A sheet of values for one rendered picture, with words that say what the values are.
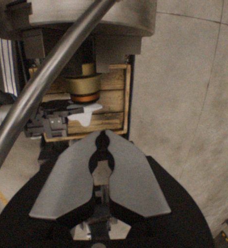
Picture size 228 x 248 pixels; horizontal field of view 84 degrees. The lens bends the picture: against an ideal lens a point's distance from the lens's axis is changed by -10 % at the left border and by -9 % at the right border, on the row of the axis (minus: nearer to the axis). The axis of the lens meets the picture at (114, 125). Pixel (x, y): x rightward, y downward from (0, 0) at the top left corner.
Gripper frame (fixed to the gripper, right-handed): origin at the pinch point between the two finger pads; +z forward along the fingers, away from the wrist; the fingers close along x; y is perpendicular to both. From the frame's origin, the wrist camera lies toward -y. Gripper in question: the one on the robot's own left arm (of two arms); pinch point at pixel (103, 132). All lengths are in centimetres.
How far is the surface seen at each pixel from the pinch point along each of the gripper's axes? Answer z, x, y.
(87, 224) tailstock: 37, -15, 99
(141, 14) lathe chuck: 12.5, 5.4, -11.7
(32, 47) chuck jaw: 11.2, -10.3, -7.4
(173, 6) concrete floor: 146, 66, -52
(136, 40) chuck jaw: 24.3, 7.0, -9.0
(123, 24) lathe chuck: 10.8, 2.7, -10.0
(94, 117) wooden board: 43.8, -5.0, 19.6
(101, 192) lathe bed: 48, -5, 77
